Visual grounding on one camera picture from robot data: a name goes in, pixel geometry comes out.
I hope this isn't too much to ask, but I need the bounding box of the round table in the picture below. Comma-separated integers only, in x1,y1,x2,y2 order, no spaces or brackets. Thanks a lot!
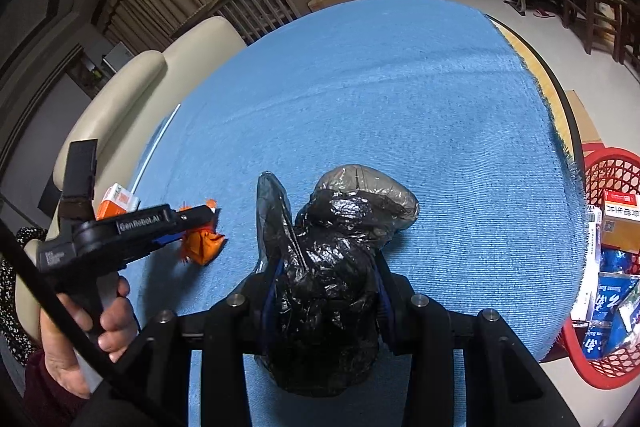
487,14,587,162

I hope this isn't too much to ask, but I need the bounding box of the blue tablecloth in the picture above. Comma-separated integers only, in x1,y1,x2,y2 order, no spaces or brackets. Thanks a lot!
117,0,588,427

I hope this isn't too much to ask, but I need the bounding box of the black cable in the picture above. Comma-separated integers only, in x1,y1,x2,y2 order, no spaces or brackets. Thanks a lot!
0,216,187,427

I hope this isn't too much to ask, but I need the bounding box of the black floral cloth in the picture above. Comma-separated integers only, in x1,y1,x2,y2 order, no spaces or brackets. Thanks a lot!
0,227,47,364

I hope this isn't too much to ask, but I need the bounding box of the red plastic basket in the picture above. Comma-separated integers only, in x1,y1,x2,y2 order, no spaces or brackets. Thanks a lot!
559,146,640,391

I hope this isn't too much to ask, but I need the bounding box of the blue plastic bag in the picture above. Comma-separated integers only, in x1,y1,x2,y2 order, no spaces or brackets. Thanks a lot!
600,247,640,276

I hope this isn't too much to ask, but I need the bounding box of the orange and white tissue box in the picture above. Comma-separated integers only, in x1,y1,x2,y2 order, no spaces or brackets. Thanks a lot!
96,183,140,222

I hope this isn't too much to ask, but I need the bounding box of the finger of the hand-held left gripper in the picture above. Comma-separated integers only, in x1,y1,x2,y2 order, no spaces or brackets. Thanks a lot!
150,203,218,254

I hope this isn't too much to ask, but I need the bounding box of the blue foil packet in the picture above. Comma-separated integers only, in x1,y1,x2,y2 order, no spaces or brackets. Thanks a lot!
582,272,640,360

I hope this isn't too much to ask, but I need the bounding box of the flat cardboard sheet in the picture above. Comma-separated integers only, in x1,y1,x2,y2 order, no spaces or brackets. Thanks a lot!
564,88,604,146

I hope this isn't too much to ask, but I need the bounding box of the long white medicine box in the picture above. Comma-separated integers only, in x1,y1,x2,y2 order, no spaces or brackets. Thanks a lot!
571,204,604,322

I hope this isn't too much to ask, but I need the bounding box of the small orange box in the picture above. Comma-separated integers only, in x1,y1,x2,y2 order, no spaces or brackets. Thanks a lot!
601,188,640,249

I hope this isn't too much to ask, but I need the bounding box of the person's left hand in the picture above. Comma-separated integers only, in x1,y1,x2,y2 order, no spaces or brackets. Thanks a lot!
40,277,139,400

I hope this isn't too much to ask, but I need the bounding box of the orange plastic wrapper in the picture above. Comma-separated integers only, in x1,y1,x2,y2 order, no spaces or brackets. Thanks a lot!
176,197,227,268

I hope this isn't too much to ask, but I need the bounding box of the black plastic bag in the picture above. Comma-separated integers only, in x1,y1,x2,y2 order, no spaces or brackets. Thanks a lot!
255,163,421,398

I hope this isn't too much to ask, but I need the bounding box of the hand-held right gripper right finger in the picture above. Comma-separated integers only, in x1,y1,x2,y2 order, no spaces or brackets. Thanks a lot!
374,256,581,427

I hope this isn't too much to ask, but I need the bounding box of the person's left forearm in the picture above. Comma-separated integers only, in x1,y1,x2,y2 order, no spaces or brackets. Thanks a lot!
22,349,101,427

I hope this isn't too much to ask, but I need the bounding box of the beige leather sofa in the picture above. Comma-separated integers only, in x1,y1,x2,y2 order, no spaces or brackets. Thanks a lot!
15,17,249,340

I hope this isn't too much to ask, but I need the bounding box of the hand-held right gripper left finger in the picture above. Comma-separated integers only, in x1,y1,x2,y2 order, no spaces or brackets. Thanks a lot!
82,274,276,427

